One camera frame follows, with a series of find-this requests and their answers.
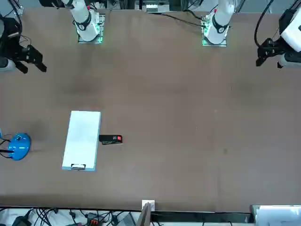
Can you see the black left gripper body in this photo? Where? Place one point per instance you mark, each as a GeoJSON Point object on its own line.
{"type": "Point", "coordinates": [278, 49]}

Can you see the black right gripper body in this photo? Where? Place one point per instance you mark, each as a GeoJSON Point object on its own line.
{"type": "Point", "coordinates": [21, 54]}

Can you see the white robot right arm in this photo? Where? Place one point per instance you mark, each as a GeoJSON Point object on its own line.
{"type": "Point", "coordinates": [83, 14]}

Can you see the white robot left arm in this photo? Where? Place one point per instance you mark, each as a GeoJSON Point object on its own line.
{"type": "Point", "coordinates": [221, 23]}

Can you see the blue desk lamp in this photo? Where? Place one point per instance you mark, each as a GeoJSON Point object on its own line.
{"type": "Point", "coordinates": [20, 147]}

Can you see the white paper sheet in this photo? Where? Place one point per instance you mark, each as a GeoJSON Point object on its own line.
{"type": "Point", "coordinates": [82, 136]}

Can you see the light blue clipboard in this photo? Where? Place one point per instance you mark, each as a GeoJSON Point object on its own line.
{"type": "Point", "coordinates": [90, 168]}

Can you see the white box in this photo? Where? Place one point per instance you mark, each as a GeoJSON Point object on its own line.
{"type": "Point", "coordinates": [277, 216]}

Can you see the black power adapter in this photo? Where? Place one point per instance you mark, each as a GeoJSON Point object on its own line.
{"type": "Point", "coordinates": [21, 221]}

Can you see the red and black plug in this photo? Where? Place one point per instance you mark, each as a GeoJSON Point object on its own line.
{"type": "Point", "coordinates": [93, 221]}

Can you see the dark ribbed power adapter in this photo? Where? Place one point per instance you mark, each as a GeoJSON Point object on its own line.
{"type": "Point", "coordinates": [127, 220]}

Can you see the brown wooden board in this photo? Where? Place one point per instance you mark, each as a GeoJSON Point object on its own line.
{"type": "Point", "coordinates": [144, 216]}

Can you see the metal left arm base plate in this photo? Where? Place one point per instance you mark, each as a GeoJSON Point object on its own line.
{"type": "Point", "coordinates": [223, 44]}

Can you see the aluminium corner post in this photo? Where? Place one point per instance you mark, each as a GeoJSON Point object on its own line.
{"type": "Point", "coordinates": [18, 10]}

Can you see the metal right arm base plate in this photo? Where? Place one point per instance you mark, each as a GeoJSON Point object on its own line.
{"type": "Point", "coordinates": [98, 42]}

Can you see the black table edge rail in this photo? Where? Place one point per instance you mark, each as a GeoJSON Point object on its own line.
{"type": "Point", "coordinates": [200, 215]}

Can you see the small white bracket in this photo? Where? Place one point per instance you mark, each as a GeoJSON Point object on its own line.
{"type": "Point", "coordinates": [152, 204]}

